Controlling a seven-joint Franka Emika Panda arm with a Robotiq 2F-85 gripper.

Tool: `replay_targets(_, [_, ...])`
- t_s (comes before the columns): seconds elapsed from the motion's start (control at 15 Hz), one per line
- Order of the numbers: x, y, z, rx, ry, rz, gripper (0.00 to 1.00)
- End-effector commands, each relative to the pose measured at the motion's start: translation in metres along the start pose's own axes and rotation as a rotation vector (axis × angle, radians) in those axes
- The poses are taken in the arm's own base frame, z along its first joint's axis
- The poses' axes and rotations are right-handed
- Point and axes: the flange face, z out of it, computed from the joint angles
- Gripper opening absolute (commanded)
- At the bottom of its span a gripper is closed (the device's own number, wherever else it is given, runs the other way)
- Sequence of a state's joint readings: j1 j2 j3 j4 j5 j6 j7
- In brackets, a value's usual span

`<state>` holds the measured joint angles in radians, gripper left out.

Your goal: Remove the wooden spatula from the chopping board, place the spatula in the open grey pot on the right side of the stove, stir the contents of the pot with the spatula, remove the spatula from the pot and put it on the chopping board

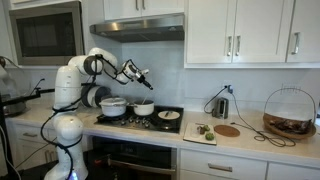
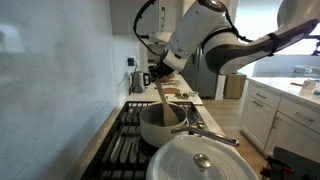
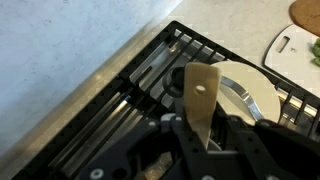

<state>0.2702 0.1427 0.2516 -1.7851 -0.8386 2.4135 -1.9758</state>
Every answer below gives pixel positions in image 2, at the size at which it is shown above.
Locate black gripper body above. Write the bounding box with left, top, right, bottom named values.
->
left=148, top=60, right=175, bottom=81

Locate wooden spatula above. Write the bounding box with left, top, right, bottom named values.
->
left=154, top=79, right=181, bottom=127

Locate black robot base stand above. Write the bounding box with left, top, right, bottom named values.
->
left=259, top=146, right=320, bottom=180

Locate white open shelf unit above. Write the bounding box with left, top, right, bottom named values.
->
left=139, top=40, right=159, bottom=75

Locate white chopping board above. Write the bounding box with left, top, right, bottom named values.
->
left=162, top=92, right=204, bottom=107

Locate black gas stove cooktop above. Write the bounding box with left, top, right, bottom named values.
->
left=79, top=100, right=209, bottom=180

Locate large white pot lid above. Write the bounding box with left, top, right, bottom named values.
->
left=144, top=134, right=260, bottom=180

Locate round cork trivet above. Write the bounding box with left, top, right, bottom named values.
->
left=162, top=87, right=181, bottom=95

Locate stainless electric kettle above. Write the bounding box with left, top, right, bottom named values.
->
left=129, top=70, right=152, bottom=95

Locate stainless steel refrigerator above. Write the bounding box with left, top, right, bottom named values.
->
left=180, top=46, right=223, bottom=99

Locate tall white pantry cabinet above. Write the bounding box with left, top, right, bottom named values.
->
left=158, top=0, right=183, bottom=34

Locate wooden bin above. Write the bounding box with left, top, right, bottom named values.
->
left=223, top=73, right=248, bottom=100

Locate white kitchen island cabinet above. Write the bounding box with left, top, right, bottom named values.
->
left=239, top=75, right=320, bottom=165

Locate white countertop appliance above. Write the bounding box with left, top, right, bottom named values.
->
left=292, top=64, right=320, bottom=79

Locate wire basket with wooden base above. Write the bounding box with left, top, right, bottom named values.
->
left=158, top=73, right=176, bottom=84

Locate white saucepan with steel handle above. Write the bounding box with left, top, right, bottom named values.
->
left=139, top=101, right=241, bottom=149

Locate black camera on mount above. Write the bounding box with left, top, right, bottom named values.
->
left=304, top=34, right=320, bottom=57

